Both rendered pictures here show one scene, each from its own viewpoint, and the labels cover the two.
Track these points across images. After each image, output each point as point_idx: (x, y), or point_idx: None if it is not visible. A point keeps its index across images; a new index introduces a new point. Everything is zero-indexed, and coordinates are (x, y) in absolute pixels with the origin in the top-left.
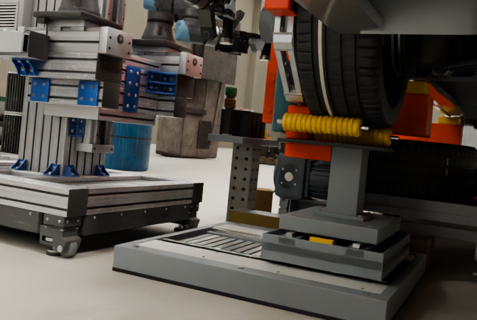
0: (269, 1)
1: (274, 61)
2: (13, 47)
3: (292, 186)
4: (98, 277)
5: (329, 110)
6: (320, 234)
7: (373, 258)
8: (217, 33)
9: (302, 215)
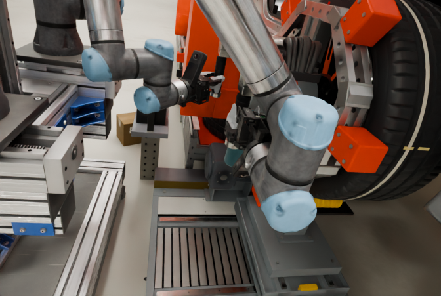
0: (356, 165)
1: None
2: None
3: (226, 183)
4: None
5: None
6: (301, 275)
7: (342, 291)
8: (186, 94)
9: (281, 257)
